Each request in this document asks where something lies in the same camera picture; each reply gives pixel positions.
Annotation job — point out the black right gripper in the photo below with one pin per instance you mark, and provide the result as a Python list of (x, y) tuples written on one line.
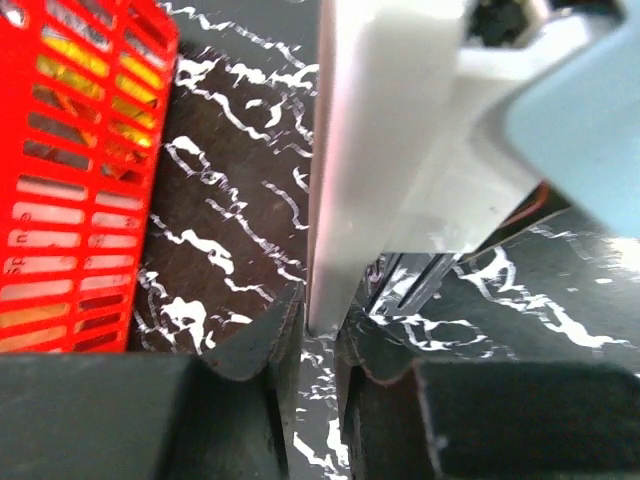
[(545, 95)]

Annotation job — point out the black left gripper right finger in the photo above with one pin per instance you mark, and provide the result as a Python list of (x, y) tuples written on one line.
[(404, 415)]

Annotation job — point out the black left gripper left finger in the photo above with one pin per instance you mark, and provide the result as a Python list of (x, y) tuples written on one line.
[(228, 413)]

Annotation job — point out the red plastic basket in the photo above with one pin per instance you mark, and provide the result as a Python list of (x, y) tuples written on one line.
[(84, 94)]

